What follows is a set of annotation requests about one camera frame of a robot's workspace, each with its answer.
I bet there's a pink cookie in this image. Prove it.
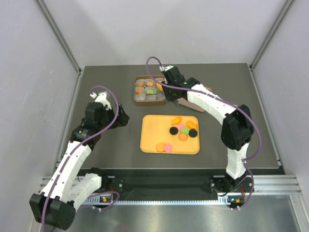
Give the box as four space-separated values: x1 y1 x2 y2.
164 144 173 153
177 123 185 131

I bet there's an orange fish cookie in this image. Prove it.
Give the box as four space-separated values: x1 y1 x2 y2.
171 116 182 125
186 121 197 130

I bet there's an orange fish cookie right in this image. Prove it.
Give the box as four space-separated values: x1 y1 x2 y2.
186 121 197 130

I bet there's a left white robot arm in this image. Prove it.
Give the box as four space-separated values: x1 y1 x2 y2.
29 87 129 231

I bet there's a green cookie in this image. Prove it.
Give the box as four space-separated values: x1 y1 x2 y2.
181 127 190 135
146 89 154 95

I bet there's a brown cookie tin box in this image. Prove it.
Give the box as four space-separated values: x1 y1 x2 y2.
133 75 167 106

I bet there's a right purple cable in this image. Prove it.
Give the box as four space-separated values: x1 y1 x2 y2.
146 57 263 161

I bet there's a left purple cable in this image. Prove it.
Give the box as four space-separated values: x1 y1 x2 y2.
40 85 119 232

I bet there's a purple cable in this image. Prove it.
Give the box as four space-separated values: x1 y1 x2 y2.
40 85 119 232
146 57 263 161

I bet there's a pink cookie bottom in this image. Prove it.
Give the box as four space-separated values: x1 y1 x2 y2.
164 144 173 153

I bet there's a yellow tray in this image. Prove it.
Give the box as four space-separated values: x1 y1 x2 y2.
140 115 200 155

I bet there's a brown tin lid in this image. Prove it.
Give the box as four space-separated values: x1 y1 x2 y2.
177 84 213 113

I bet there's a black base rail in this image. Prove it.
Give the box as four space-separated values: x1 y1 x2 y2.
78 168 253 205

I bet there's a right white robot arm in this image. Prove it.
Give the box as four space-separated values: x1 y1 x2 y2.
159 66 254 191

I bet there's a black cookie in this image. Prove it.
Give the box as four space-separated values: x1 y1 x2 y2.
188 129 198 138
169 127 179 135

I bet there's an orange cookie bottom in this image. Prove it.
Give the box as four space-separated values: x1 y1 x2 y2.
156 143 165 152

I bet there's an orange fish cookie upper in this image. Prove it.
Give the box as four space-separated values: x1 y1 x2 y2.
171 116 182 125

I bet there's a pink cookie middle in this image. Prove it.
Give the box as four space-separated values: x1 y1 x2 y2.
177 123 185 131

